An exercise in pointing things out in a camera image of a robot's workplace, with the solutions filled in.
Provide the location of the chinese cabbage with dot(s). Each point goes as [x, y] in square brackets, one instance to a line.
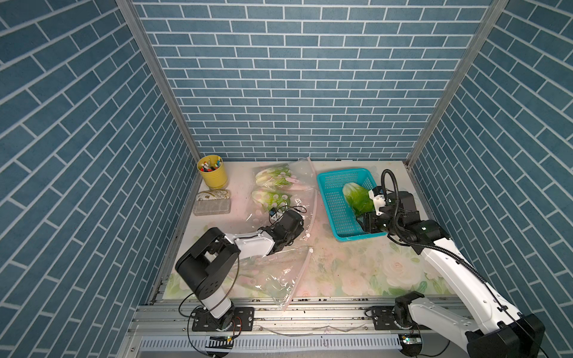
[277, 177]
[267, 199]
[358, 199]

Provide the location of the yellow pen cup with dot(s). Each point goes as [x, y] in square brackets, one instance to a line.
[212, 171]

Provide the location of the zip-top bag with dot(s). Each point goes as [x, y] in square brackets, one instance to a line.
[276, 276]
[303, 169]
[305, 202]

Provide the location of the teal plastic basket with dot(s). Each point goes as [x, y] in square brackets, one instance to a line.
[341, 217]

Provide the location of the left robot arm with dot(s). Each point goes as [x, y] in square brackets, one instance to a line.
[207, 263]

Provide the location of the white vented cable duct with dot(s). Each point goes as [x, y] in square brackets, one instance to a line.
[274, 344]

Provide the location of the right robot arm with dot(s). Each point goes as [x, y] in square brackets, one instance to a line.
[496, 328]

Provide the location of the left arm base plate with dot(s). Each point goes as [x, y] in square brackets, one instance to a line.
[236, 319]

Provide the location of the grey rectangular box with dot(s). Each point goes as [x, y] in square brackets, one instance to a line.
[212, 207]

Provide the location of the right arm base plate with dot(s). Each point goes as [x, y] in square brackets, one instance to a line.
[383, 318]

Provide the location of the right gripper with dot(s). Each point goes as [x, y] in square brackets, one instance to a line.
[368, 222]

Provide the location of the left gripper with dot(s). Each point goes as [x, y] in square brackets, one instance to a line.
[299, 230]

